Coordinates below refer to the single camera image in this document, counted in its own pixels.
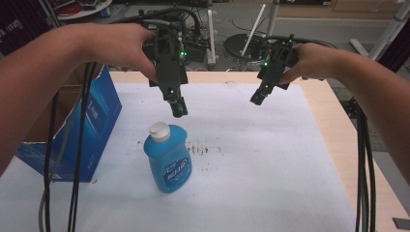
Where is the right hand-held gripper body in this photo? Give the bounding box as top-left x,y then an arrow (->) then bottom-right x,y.
256,34 -> 299,98

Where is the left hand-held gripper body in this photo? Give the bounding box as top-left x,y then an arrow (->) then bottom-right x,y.
141,22 -> 190,102

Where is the blue detergent bottle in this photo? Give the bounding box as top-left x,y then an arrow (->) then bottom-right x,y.
143,121 -> 193,194

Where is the blue cardboard box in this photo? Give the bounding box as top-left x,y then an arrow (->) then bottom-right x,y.
15,64 -> 123,184

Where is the person's right hand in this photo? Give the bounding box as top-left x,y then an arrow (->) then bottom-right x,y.
278,42 -> 339,86

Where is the person's left hand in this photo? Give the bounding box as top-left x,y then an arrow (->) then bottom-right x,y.
72,22 -> 160,84

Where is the black round stand base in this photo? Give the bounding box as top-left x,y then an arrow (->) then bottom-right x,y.
222,33 -> 274,66

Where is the white metal stand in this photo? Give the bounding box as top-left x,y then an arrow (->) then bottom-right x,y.
240,0 -> 281,57
349,0 -> 410,62

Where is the white table mat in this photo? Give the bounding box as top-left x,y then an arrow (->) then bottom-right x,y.
0,82 -> 357,232

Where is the white round table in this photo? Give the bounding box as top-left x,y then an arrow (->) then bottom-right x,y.
52,0 -> 114,21

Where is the black equipment with cables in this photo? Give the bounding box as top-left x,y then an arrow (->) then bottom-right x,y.
110,7 -> 214,65

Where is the black cable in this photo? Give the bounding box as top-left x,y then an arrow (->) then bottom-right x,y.
67,61 -> 98,232
364,119 -> 377,232
43,91 -> 61,232
354,102 -> 368,232

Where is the grey cable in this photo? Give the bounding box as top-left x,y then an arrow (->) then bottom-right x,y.
38,96 -> 81,232

